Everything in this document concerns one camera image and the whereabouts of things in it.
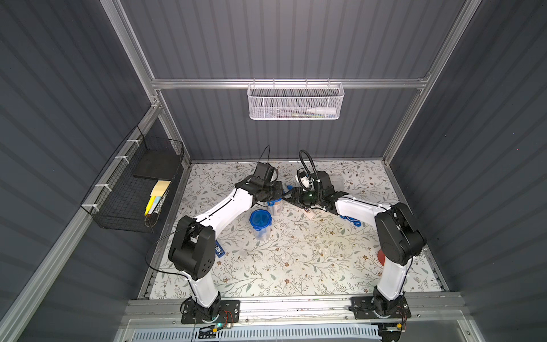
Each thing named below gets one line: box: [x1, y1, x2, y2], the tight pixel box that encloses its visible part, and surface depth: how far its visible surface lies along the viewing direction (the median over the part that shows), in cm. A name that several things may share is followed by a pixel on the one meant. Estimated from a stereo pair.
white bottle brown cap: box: [300, 208, 316, 220], surface depth 100 cm
